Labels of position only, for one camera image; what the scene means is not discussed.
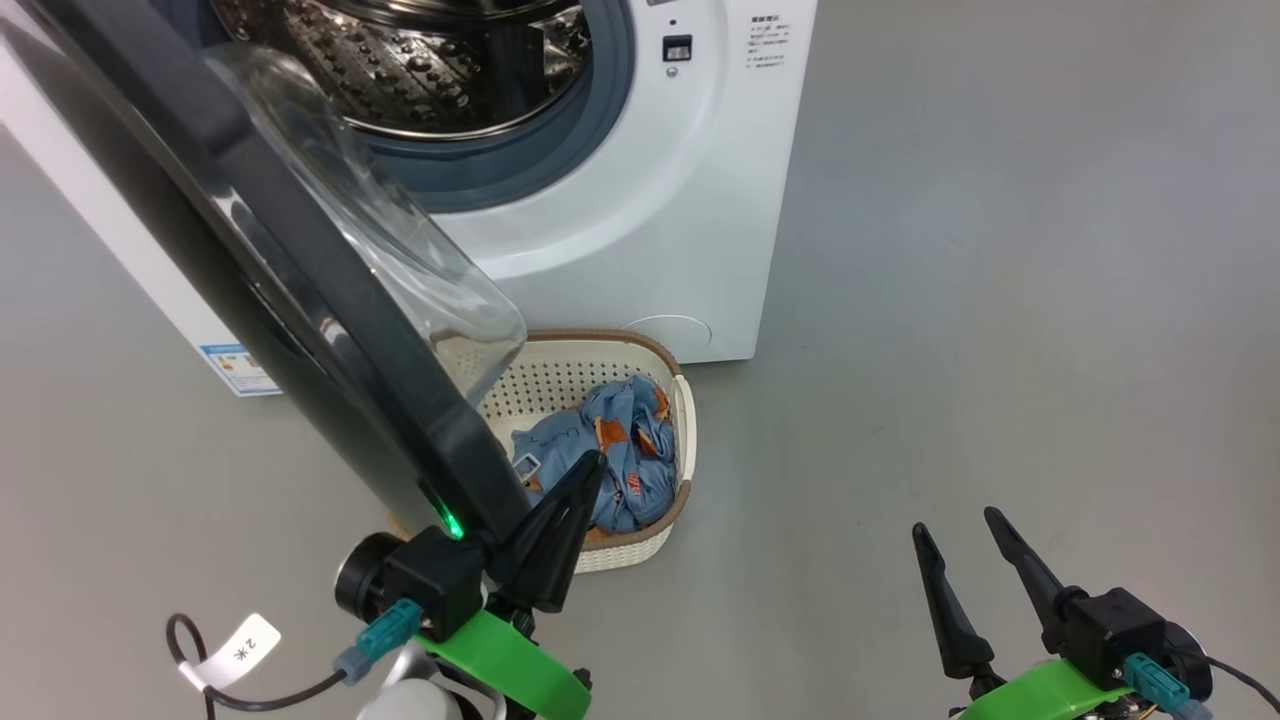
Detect blue patterned garment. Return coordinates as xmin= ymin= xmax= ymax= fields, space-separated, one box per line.
xmin=512 ymin=374 xmax=679 ymax=534

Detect black right camera cable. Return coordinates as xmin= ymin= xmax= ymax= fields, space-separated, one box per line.
xmin=1125 ymin=650 xmax=1280 ymax=720

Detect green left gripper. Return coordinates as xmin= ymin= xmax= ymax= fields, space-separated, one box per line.
xmin=415 ymin=452 xmax=608 ymax=720

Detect black left camera cable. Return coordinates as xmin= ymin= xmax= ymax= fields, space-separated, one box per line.
xmin=165 ymin=598 xmax=426 ymax=713

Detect black camera cable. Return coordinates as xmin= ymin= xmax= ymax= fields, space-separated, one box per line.
xmin=1125 ymin=650 xmax=1280 ymax=720
xmin=165 ymin=598 xmax=426 ymax=713

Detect black washing machine door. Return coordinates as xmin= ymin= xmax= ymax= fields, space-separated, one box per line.
xmin=0 ymin=0 xmax=531 ymax=549

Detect white cable label tag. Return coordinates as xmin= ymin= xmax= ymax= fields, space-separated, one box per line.
xmin=180 ymin=613 xmax=282 ymax=693

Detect blue energy label sticker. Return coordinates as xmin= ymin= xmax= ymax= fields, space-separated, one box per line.
xmin=200 ymin=344 xmax=283 ymax=398

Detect cream perforated laundry basket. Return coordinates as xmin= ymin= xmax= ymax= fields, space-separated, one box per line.
xmin=385 ymin=329 xmax=698 ymax=575

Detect small printed text sticker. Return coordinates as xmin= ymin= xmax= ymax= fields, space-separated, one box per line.
xmin=748 ymin=14 xmax=791 ymax=69

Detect white front-load washing machine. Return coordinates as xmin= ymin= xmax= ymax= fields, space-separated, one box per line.
xmin=0 ymin=0 xmax=819 ymax=398

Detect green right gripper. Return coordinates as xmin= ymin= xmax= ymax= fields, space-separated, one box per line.
xmin=912 ymin=506 xmax=1141 ymax=720

